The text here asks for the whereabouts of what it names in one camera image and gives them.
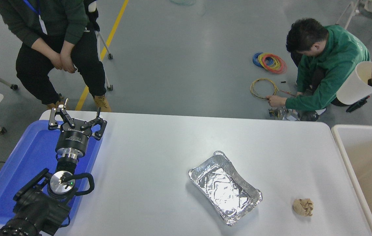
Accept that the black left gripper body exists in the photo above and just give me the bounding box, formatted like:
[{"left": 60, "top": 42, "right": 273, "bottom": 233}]
[{"left": 55, "top": 127, "right": 92, "bottom": 155}]

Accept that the white paper cup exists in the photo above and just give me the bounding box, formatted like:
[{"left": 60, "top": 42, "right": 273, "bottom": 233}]
[{"left": 336, "top": 61, "right": 372, "bottom": 105}]

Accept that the person's left hand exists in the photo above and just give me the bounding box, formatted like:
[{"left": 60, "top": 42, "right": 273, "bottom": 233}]
[
  {"left": 61, "top": 52, "right": 76, "bottom": 74},
  {"left": 266, "top": 96, "right": 287, "bottom": 108}
]

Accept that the person's right hand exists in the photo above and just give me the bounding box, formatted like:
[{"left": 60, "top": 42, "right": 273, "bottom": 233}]
[{"left": 51, "top": 52, "right": 64, "bottom": 70}]

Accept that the black hand tool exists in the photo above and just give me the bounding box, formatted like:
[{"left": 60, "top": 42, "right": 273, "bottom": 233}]
[{"left": 346, "top": 96, "right": 370, "bottom": 113}]

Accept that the blue plastic tray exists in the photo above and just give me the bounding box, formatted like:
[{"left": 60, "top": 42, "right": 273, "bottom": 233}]
[{"left": 0, "top": 120, "right": 104, "bottom": 226}]

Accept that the person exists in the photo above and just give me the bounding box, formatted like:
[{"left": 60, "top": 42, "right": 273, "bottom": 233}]
[
  {"left": 0, "top": 0, "right": 112, "bottom": 112},
  {"left": 266, "top": 18, "right": 371, "bottom": 122}
]

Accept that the shiny metal part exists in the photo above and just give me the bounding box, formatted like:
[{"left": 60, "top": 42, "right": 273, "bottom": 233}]
[{"left": 268, "top": 108, "right": 301, "bottom": 121}]

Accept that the black garment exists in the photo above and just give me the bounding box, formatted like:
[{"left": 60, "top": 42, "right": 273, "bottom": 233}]
[{"left": 84, "top": 0, "right": 100, "bottom": 32}]

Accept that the crumpled tan paper ball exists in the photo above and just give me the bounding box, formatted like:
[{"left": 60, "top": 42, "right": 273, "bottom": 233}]
[{"left": 292, "top": 198, "right": 314, "bottom": 217}]

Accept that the rectangular foil tray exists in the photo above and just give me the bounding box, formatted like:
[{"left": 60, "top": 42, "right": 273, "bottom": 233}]
[{"left": 188, "top": 150, "right": 263, "bottom": 226}]

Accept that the white frame wheeled chair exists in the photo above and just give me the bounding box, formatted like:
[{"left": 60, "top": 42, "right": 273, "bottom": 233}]
[{"left": 95, "top": 29, "right": 114, "bottom": 91}]

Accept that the white frame grey chair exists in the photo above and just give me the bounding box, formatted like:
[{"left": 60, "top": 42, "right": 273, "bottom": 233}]
[{"left": 335, "top": 0, "right": 372, "bottom": 62}]

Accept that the blue lanyard with badge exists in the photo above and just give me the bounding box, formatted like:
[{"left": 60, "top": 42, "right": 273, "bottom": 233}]
[{"left": 23, "top": 0, "right": 48, "bottom": 35}]

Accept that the blue cable coil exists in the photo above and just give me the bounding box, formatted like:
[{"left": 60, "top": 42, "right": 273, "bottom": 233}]
[{"left": 252, "top": 51, "right": 273, "bottom": 68}]

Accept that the thin yellow cable coil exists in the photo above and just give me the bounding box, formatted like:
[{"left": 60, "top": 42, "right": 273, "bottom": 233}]
[{"left": 250, "top": 78, "right": 279, "bottom": 101}]

